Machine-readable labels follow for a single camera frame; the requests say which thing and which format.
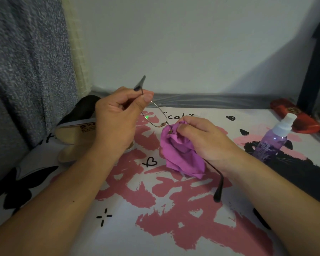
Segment person's left forearm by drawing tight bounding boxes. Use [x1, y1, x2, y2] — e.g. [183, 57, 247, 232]
[0, 145, 132, 256]

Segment person's right hand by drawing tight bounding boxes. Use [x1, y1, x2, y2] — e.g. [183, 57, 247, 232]
[175, 116, 246, 174]

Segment black and beige glasses case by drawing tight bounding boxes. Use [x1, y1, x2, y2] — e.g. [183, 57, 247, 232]
[54, 94, 135, 166]

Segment pink cat print desk mat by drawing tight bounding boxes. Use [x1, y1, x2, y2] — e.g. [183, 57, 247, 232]
[0, 103, 320, 256]

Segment purple spray bottle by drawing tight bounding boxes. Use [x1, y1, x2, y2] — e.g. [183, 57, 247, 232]
[253, 113, 298, 164]

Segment thin metal frame eyeglasses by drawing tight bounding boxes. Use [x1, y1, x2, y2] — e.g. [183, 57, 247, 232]
[133, 75, 225, 203]

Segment purple cleaning cloth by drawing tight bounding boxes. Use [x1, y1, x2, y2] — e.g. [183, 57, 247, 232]
[160, 120, 206, 180]

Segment person's left hand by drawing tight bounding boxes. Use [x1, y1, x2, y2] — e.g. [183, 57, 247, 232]
[94, 86, 154, 155]

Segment black furniture post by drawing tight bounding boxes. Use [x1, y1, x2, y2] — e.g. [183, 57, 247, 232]
[297, 21, 320, 115]

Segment grey speckled curtain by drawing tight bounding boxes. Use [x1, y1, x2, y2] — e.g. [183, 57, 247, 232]
[0, 0, 78, 190]

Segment person's right forearm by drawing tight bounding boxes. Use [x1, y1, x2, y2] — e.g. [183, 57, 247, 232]
[221, 153, 320, 256]

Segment cream mesh curtain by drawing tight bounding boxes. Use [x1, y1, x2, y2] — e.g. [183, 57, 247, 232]
[61, 0, 93, 97]

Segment red glasses case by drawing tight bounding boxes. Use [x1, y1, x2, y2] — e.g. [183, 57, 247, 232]
[270, 98, 320, 134]

